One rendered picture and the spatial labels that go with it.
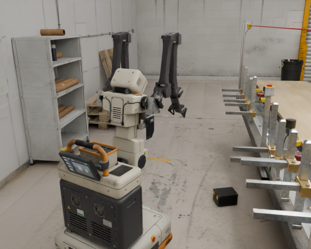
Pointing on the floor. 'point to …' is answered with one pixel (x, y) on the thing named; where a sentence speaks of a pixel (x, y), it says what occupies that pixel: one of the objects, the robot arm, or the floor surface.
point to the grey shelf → (77, 132)
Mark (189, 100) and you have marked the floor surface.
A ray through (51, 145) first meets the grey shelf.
